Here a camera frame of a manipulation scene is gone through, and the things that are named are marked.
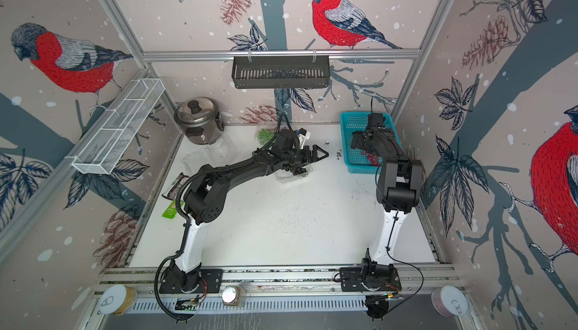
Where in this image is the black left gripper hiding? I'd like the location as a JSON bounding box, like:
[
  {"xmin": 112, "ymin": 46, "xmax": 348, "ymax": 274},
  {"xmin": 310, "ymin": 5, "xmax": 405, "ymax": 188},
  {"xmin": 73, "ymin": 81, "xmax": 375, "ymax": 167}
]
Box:
[{"xmin": 281, "ymin": 145, "xmax": 329, "ymax": 168}]

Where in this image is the teal plastic basket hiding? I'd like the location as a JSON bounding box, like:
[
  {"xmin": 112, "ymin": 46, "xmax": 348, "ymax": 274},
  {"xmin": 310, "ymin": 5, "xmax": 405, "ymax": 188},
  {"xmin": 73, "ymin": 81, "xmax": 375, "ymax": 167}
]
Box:
[{"xmin": 340, "ymin": 111, "xmax": 381, "ymax": 175}]

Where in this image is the clear clamshell container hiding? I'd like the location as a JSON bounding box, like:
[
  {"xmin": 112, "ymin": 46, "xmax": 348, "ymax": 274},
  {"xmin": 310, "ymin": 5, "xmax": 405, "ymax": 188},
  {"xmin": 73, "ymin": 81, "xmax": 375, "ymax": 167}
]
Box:
[
  {"xmin": 255, "ymin": 124, "xmax": 277, "ymax": 146},
  {"xmin": 182, "ymin": 134, "xmax": 237, "ymax": 175},
  {"xmin": 275, "ymin": 167, "xmax": 311, "ymax": 187}
]

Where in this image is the green grape bunch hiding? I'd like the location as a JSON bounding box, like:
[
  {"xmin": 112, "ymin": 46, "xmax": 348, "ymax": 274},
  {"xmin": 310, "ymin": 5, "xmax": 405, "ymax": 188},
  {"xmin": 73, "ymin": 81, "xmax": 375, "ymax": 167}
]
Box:
[{"xmin": 256, "ymin": 128, "xmax": 275, "ymax": 146}]

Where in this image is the pink red grape bunch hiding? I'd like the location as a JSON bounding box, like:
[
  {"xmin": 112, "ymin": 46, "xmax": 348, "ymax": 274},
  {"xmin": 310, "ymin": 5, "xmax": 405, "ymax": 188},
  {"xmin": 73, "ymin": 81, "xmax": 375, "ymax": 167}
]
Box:
[{"xmin": 365, "ymin": 153, "xmax": 380, "ymax": 167}]

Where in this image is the black grape bunch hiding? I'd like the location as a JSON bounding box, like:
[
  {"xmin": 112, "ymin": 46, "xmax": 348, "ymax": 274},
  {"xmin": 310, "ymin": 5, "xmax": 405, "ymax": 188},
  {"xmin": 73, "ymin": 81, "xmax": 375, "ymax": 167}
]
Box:
[{"xmin": 288, "ymin": 163, "xmax": 308, "ymax": 176}]

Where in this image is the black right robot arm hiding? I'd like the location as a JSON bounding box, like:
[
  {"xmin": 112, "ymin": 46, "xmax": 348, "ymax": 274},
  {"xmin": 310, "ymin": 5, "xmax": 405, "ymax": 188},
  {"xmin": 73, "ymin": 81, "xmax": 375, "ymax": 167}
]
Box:
[{"xmin": 351, "ymin": 113, "xmax": 423, "ymax": 291}]

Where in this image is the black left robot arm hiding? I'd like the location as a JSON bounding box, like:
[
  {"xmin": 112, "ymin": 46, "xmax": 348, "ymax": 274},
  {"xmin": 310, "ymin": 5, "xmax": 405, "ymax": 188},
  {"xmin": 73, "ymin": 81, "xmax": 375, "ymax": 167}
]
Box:
[{"xmin": 154, "ymin": 116, "xmax": 329, "ymax": 294}]

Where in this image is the silver rice cooker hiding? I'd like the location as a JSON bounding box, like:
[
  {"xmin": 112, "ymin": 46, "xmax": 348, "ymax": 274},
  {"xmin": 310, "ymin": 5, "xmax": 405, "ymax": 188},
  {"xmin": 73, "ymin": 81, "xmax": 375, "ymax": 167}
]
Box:
[{"xmin": 174, "ymin": 97, "xmax": 224, "ymax": 145}]

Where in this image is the brown snack packet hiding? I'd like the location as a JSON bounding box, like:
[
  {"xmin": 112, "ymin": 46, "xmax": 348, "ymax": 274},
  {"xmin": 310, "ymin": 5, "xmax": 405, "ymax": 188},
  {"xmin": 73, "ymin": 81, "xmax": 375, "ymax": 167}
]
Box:
[{"xmin": 162, "ymin": 173, "xmax": 189, "ymax": 201}]

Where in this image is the green snack packet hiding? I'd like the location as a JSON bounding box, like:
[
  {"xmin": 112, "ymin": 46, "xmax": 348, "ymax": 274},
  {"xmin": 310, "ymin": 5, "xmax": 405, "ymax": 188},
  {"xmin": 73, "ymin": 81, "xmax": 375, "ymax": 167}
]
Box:
[{"xmin": 162, "ymin": 201, "xmax": 179, "ymax": 220}]

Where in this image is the small round silver light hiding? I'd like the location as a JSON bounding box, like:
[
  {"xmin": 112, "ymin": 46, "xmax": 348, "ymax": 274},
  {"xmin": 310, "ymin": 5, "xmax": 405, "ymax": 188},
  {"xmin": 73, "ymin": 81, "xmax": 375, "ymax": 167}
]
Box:
[{"xmin": 221, "ymin": 286, "xmax": 245, "ymax": 307}]

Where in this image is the white tape roll right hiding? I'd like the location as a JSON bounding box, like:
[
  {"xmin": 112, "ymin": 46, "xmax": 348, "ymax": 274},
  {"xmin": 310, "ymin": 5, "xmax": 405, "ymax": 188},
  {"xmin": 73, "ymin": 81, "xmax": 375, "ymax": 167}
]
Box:
[{"xmin": 431, "ymin": 286, "xmax": 470, "ymax": 318}]

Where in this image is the white tape roll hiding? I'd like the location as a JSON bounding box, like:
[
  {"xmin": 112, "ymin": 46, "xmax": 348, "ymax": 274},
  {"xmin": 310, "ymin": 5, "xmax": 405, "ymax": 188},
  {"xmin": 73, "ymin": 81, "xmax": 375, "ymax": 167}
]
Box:
[
  {"xmin": 99, "ymin": 284, "xmax": 138, "ymax": 316},
  {"xmin": 431, "ymin": 286, "xmax": 470, "ymax": 318}
]

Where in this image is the white tape roll left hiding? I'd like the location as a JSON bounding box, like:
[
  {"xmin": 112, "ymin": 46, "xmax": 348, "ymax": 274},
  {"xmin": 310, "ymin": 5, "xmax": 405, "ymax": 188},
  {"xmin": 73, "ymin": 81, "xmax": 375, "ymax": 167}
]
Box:
[{"xmin": 99, "ymin": 284, "xmax": 138, "ymax": 316}]

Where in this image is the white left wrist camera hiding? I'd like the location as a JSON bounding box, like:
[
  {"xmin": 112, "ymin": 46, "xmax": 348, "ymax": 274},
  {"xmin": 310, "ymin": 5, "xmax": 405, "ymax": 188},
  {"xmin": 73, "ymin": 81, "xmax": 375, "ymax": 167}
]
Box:
[{"xmin": 296, "ymin": 128, "xmax": 311, "ymax": 149}]

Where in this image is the black hanging wire basket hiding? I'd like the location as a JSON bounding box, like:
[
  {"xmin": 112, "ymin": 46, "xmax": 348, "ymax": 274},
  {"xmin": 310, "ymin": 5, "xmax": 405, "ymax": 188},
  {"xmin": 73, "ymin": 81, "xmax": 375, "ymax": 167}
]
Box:
[{"xmin": 232, "ymin": 56, "xmax": 331, "ymax": 89}]

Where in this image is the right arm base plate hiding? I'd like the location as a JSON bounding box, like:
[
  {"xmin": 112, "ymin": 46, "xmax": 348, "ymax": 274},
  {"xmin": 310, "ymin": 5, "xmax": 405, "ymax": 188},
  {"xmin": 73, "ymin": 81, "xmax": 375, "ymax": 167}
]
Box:
[{"xmin": 339, "ymin": 264, "xmax": 402, "ymax": 292}]

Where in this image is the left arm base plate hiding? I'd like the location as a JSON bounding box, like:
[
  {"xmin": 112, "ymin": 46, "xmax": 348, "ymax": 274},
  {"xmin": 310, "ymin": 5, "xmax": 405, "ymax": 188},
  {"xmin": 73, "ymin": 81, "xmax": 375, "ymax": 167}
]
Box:
[{"xmin": 159, "ymin": 267, "xmax": 224, "ymax": 295}]

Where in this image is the white wire mesh shelf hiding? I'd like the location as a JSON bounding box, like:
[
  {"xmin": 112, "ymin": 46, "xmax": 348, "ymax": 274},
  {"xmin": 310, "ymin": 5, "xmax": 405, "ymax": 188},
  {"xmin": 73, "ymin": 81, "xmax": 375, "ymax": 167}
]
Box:
[{"xmin": 72, "ymin": 78, "xmax": 165, "ymax": 174}]

